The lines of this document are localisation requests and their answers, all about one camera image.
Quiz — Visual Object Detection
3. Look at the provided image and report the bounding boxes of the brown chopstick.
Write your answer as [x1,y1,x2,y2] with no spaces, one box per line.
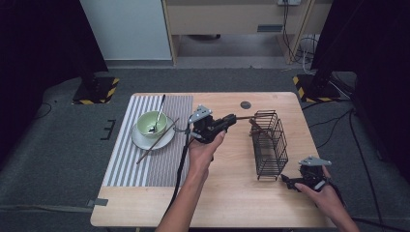
[135,117,181,165]
[235,112,277,121]
[248,117,276,140]

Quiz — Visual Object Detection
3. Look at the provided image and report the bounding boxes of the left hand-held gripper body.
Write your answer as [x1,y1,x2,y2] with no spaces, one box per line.
[188,104,226,144]

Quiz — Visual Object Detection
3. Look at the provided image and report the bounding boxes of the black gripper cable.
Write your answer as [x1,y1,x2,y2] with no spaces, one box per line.
[163,127,191,218]
[328,181,410,232]

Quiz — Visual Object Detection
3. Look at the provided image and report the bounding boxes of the black wire rack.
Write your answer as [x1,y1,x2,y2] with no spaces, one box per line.
[249,109,290,182]

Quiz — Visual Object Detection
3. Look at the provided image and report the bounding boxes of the black curtain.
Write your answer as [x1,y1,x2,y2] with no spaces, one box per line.
[0,0,109,168]
[309,0,410,182]

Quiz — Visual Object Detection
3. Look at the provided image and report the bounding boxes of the green bowl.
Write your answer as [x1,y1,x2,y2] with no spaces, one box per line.
[136,110,169,140]

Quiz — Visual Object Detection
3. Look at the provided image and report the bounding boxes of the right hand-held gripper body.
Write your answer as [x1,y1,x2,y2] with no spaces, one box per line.
[298,156,333,193]

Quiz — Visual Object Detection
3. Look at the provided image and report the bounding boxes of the grey vent grille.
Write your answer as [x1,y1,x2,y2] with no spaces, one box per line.
[256,23,284,34]

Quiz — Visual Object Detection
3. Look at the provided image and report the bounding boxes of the person's left hand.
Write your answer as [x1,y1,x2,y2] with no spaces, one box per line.
[188,130,227,179]

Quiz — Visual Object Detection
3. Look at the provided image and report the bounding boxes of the white cabinet panel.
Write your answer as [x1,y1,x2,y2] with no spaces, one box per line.
[79,0,172,61]

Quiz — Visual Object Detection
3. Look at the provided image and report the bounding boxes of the metal spoon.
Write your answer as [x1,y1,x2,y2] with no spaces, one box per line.
[147,94,166,135]

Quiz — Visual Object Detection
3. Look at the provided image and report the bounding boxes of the black hanging cables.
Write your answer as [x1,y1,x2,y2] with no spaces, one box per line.
[281,2,303,64]

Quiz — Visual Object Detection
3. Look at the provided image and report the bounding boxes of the white cables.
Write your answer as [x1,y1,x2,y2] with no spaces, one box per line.
[295,34,320,75]

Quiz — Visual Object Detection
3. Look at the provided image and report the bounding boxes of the person's right hand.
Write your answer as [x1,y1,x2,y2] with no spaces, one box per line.
[294,166,348,220]

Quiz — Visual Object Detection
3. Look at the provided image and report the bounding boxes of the grey striped placemat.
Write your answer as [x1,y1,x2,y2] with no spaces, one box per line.
[102,94,194,189]

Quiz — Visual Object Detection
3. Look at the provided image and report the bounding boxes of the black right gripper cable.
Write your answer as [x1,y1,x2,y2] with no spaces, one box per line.
[328,181,410,232]

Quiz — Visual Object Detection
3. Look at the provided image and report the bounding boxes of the black stand base hazard tape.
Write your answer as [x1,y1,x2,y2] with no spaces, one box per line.
[72,75,121,105]
[292,73,341,104]

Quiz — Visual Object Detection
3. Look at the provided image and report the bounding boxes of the black floor cable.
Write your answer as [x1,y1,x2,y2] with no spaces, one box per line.
[33,101,53,121]
[347,107,386,228]

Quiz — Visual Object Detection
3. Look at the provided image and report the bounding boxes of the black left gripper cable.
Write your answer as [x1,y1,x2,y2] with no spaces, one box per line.
[163,127,191,218]

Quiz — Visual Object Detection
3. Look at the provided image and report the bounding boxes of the grey tape piece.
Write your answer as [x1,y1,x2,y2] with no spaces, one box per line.
[86,197,109,208]

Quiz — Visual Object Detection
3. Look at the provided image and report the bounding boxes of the wooden desk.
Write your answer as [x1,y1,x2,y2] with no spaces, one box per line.
[161,0,334,67]

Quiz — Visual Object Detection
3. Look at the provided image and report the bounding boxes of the white plate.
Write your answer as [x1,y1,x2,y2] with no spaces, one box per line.
[131,115,177,151]

